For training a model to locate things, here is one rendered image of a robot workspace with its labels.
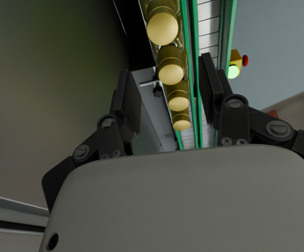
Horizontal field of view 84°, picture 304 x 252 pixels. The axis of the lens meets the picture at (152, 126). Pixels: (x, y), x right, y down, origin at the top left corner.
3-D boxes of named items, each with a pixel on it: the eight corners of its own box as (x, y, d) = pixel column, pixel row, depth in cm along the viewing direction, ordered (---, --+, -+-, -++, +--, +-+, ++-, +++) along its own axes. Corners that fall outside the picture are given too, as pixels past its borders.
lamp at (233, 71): (224, 65, 59) (227, 71, 58) (238, 63, 58) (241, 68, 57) (223, 76, 63) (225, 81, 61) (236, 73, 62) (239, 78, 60)
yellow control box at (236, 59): (216, 52, 63) (221, 63, 59) (237, 47, 61) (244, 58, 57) (215, 67, 68) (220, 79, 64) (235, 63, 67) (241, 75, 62)
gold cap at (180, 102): (164, 80, 28) (165, 98, 26) (185, 76, 28) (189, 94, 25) (167, 95, 31) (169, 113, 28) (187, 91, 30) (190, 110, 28)
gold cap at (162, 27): (143, 0, 19) (141, 16, 17) (174, -9, 19) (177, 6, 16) (150, 31, 22) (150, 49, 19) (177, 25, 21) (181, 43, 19)
